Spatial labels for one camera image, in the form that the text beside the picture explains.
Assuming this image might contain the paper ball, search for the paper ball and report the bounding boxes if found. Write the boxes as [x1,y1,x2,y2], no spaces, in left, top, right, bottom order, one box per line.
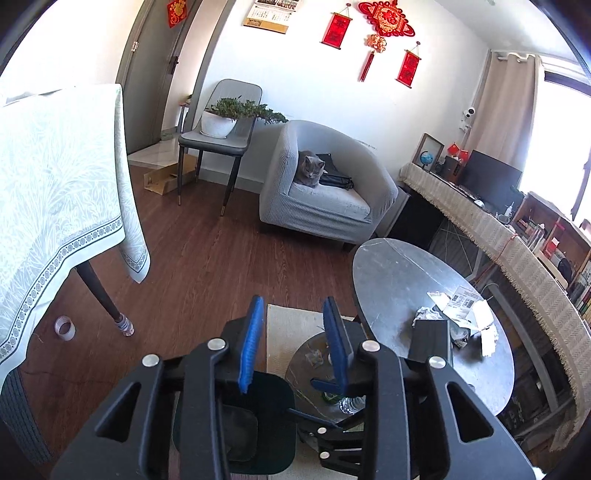
[412,307,445,326]

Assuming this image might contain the white printed packaging carton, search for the white printed packaging carton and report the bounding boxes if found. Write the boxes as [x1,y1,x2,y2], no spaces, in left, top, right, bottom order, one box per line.
[428,286,499,357]

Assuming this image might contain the dark green trash bin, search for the dark green trash bin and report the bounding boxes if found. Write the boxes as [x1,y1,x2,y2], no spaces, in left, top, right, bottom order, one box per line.
[173,371,297,479]

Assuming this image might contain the small round lower table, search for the small round lower table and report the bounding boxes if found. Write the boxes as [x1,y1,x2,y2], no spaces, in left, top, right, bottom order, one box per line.
[286,333,366,423]

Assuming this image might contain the beige floor rug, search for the beige floor rug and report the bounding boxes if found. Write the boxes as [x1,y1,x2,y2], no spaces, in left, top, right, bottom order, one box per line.
[266,304,353,480]

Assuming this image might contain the round dark marble table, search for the round dark marble table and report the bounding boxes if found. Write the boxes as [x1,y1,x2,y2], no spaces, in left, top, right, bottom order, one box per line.
[352,238,515,415]

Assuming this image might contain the grey armchair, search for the grey armchair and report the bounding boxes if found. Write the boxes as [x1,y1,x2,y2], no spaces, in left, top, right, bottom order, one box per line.
[259,120,398,244]

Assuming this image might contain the black table leg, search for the black table leg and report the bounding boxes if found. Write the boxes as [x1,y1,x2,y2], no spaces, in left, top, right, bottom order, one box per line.
[75,261,134,337]

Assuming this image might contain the black bag on armchair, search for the black bag on armchair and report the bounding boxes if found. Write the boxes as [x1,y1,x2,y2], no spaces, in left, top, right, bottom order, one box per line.
[318,154,355,190]

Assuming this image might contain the grey cat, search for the grey cat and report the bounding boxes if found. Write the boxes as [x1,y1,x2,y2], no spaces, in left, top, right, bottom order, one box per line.
[294,150,325,188]

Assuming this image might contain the beige fringed cloth sideboard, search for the beige fringed cloth sideboard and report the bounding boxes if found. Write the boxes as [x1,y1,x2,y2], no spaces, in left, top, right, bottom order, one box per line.
[399,163,591,450]

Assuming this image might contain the tape roll on floor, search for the tape roll on floor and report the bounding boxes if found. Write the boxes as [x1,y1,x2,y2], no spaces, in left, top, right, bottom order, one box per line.
[54,316,76,342]

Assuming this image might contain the flat cardboard box on floor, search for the flat cardboard box on floor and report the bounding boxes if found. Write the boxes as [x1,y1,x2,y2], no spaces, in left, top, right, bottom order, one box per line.
[143,155,197,196]

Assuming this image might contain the small blue globe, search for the small blue globe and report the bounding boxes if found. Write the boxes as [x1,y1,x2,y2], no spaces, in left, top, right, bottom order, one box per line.
[419,151,435,170]

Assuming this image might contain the grey dining chair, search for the grey dining chair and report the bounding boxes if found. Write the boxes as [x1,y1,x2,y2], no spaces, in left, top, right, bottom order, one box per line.
[176,79,263,216]

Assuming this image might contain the small red flags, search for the small red flags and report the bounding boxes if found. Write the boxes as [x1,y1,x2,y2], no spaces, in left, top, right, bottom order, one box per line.
[447,143,470,163]

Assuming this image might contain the black monitor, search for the black monitor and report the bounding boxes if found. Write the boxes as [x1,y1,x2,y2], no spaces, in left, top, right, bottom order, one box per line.
[458,150,523,214]

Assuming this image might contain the wooden bookshelf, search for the wooden bookshelf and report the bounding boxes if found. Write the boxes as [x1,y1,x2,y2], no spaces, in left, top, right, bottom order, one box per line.
[511,192,590,324]

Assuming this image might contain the potted green plant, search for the potted green plant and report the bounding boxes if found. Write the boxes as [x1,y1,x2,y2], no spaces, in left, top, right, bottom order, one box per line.
[199,97,287,139]

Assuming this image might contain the beige curtain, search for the beige curtain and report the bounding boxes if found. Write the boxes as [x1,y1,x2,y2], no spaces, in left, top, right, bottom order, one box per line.
[466,52,544,171]

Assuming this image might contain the red scroll right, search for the red scroll right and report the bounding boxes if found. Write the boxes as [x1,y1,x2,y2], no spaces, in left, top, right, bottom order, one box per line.
[397,42,421,88]

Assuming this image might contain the red scroll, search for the red scroll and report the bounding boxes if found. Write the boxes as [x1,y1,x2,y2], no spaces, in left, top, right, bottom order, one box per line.
[321,2,352,50]
[397,42,421,88]

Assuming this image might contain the grey door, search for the grey door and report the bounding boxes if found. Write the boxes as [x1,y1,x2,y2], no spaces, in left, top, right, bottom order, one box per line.
[116,0,201,154]

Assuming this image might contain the red scroll left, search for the red scroll left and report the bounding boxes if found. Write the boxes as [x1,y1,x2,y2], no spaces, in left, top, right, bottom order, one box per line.
[321,2,352,50]

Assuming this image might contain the red chinese knot ornament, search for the red chinese knot ornament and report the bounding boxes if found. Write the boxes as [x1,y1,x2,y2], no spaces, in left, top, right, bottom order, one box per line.
[358,1,416,82]

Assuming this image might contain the red fu door decoration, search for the red fu door decoration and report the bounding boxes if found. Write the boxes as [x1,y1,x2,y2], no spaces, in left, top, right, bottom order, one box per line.
[166,0,187,28]

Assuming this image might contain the picture frame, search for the picture frame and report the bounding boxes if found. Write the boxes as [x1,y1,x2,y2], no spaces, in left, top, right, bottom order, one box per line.
[412,133,444,171]

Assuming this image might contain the white security camera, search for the white security camera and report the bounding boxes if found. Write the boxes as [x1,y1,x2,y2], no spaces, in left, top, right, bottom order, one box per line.
[460,107,476,132]

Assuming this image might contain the wall calendar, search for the wall calendar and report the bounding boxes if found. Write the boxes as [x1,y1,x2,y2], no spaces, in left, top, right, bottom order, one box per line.
[242,0,300,34]

